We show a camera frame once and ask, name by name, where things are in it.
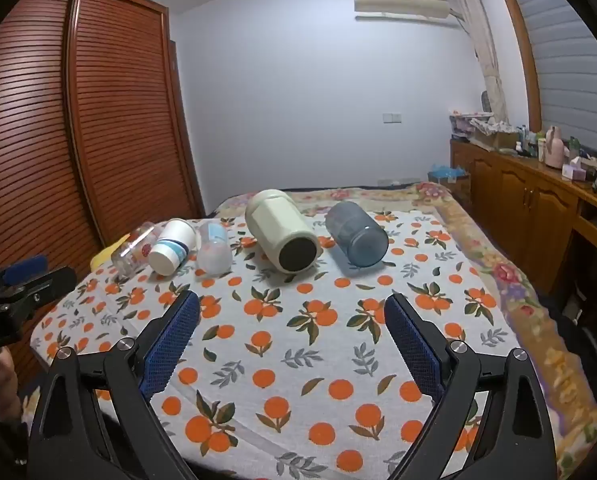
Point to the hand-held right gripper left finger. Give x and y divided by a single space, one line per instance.
174 342

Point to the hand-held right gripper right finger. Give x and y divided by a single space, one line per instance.
412 345

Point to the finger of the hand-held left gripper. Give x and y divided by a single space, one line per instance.
26 266
48 285

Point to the translucent blue cup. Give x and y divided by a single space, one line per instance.
356 235

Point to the cream thermos bottle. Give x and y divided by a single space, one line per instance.
278 232

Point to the white blue-striped paper cup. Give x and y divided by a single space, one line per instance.
173 251

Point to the person's left hand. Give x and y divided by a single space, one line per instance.
4 385

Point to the yellow object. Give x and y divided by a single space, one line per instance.
101 259

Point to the clear glass jar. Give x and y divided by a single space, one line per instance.
134 252

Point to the small translucent bottle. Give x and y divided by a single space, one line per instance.
213 254

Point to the orange fruit print cloth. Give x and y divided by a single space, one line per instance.
288 360

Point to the floral blanket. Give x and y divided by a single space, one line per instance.
528 320

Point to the brown slatted wooden wardrobe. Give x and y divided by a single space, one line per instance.
53 135

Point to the blue plastic bag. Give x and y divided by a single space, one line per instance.
446 172

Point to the wooden cabinet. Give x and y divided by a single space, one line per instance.
518 195

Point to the floral storage box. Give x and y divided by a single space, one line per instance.
478 127

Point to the purple tissue box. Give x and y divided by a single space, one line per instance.
574 171

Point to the pink flask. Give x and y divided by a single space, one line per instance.
554 149

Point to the green bottle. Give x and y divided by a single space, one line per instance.
573 146

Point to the cream curtain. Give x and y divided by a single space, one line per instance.
483 45

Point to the grey window blind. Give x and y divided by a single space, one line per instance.
568 70

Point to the white wall socket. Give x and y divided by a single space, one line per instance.
391 118

